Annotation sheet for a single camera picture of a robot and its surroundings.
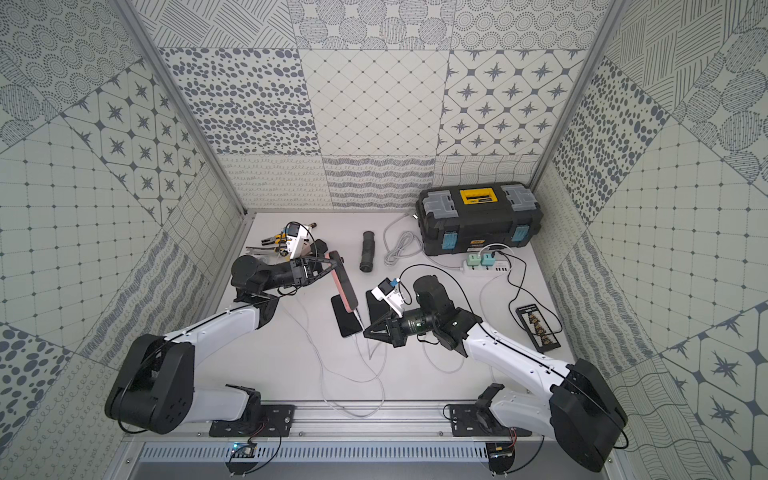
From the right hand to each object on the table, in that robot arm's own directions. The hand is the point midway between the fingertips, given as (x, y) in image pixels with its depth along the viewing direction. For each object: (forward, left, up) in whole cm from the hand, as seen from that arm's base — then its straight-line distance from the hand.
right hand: (368, 336), depth 70 cm
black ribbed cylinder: (+38, +4, -15) cm, 41 cm away
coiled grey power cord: (+42, -10, -17) cm, 47 cm away
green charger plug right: (+31, -37, -11) cm, 49 cm away
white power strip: (+31, -42, -15) cm, 54 cm away
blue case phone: (+10, +9, -14) cm, 19 cm away
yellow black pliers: (+43, +38, -14) cm, 59 cm away
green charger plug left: (+31, -32, -11) cm, 46 cm away
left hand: (+14, +9, +13) cm, 21 cm away
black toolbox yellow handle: (+41, -33, 0) cm, 52 cm away
